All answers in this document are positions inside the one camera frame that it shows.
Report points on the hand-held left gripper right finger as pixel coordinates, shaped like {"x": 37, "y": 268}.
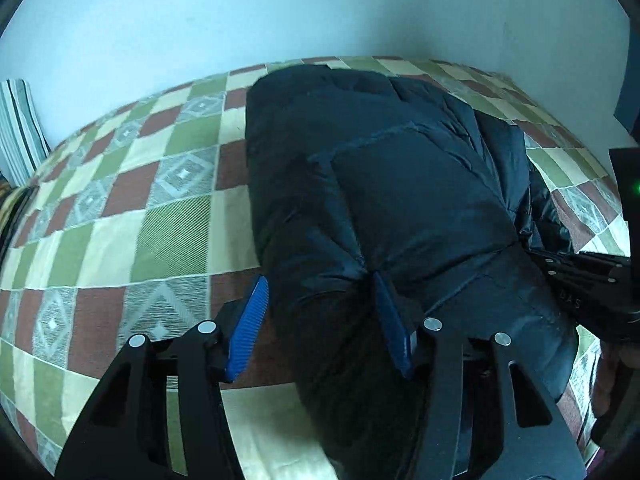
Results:
{"x": 395, "y": 330}

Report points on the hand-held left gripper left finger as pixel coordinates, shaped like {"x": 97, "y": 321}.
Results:
{"x": 247, "y": 330}

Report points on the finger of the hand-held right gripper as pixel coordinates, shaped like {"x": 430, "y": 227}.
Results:
{"x": 575, "y": 266}

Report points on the black puffer jacket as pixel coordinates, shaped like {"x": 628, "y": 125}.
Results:
{"x": 390, "y": 200}

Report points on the checkered patchwork bed cover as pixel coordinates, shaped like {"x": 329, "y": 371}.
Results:
{"x": 150, "y": 240}

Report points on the dark blue panel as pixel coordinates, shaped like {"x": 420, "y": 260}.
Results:
{"x": 629, "y": 105}

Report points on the gold black striped pillow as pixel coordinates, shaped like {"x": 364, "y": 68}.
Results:
{"x": 12, "y": 220}

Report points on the striped cloth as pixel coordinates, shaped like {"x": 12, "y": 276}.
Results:
{"x": 22, "y": 130}

